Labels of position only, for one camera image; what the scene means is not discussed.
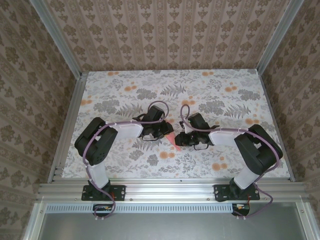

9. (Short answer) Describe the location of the pink cloth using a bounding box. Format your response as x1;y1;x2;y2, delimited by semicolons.
163;133;182;152

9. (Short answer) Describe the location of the floral printed table cover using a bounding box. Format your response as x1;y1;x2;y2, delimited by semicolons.
61;70;292;180

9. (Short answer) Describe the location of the grey metal panel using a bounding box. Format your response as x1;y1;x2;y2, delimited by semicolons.
37;212;310;240

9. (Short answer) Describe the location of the black electronics board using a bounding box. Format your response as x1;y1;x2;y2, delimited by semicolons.
231;202;251;216
92;203;116;218

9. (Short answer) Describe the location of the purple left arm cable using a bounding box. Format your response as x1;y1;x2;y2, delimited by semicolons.
83;100;169;222

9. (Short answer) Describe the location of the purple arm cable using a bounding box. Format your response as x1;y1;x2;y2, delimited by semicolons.
180;104;285;221
83;100;169;222

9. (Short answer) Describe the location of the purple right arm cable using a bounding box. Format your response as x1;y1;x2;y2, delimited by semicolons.
180;104;285;221

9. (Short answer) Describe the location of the long aluminium frame rail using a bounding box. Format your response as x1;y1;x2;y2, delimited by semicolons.
37;178;307;201

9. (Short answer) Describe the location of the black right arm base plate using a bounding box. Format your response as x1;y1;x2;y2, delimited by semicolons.
213;184;261;203

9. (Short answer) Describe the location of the slotted grey cable duct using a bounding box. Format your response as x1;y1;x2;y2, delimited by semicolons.
46;202;251;214

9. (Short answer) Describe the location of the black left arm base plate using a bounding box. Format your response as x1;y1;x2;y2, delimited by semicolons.
81;184;127;202

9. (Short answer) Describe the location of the aluminium side rail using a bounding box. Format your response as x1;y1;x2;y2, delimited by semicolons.
48;72;88;183

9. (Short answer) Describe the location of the aluminium corner post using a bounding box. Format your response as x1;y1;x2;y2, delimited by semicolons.
32;0;87;81
257;0;305;76

